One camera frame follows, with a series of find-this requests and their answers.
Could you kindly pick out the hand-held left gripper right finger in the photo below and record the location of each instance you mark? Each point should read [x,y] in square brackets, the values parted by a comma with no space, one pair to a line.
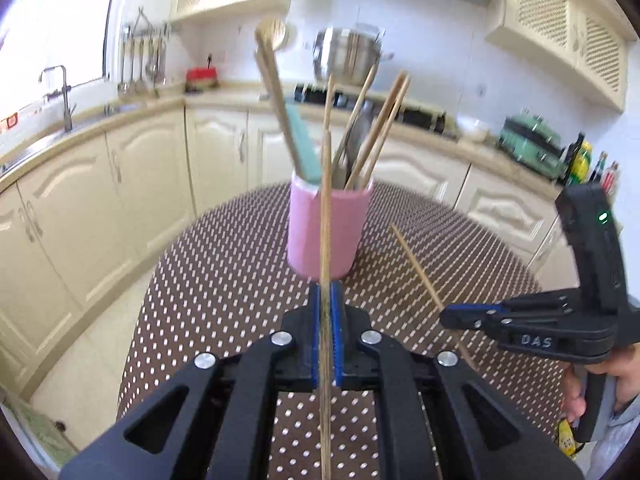
[337,340]

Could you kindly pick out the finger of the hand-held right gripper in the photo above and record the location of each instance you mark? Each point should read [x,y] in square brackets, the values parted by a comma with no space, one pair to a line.
[470,308]
[465,321]

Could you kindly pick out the red label bottle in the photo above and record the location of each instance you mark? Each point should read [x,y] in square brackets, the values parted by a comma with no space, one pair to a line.
[612,175]

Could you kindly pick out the hanging metal kitchen utensil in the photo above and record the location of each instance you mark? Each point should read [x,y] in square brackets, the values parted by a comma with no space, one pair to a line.
[161,57]
[125,65]
[152,60]
[142,62]
[134,65]

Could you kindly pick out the person's right hand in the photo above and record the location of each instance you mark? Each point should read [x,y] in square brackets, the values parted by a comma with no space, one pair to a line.
[625,375]

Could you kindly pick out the single wooden chopstick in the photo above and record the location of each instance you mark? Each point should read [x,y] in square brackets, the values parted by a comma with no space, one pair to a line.
[326,240]
[415,265]

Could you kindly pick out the stainless steel steamer pot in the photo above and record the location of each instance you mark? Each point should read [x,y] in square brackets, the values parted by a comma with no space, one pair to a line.
[340,55]

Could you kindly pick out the white bowl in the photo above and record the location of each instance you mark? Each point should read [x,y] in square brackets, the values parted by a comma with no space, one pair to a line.
[475,130]

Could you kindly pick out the green electric cooker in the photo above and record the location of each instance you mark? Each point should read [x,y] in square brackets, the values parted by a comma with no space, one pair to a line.
[530,145]

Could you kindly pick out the person's right forearm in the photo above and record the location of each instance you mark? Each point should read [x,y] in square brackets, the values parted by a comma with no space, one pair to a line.
[622,445]

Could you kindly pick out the green floor mat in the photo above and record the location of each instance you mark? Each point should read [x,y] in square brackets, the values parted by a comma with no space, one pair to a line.
[35,430]

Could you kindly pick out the dark sauce bottle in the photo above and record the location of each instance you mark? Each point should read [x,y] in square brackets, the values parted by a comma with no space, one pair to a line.
[600,167]

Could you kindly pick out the metal wall utensil rack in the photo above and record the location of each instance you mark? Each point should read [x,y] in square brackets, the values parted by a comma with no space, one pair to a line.
[145,30]

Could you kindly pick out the kitchen window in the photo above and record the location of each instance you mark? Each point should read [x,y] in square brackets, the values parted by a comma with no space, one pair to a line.
[60,20]

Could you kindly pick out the pink cup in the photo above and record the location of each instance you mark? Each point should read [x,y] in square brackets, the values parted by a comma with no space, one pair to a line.
[350,230]

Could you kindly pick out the stainless steel sink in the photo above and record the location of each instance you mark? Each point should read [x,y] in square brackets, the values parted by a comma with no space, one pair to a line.
[30,152]

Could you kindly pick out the brown polka-dot tablecloth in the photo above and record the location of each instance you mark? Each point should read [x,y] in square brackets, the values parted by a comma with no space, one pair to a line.
[225,285]

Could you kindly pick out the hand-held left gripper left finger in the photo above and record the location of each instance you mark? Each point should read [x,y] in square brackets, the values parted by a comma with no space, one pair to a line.
[315,335]

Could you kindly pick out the metal kitchen faucet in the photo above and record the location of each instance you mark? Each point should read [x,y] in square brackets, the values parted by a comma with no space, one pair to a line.
[65,100]

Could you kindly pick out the bunch of wooden chopsticks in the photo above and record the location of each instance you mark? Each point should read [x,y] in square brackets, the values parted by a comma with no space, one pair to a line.
[275,90]

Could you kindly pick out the cream upper kitchen cabinets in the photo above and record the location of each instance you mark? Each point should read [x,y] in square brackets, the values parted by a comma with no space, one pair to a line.
[550,35]

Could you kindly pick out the silver metal spoon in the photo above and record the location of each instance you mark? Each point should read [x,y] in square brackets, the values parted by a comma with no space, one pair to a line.
[350,145]

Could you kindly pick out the black gas stove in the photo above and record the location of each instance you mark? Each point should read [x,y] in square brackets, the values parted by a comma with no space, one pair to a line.
[415,115]

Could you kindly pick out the dark oil bottle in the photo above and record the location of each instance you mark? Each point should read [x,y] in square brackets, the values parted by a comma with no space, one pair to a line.
[570,160]

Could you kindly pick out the red food container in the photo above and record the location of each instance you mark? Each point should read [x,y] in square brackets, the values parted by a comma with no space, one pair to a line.
[202,77]

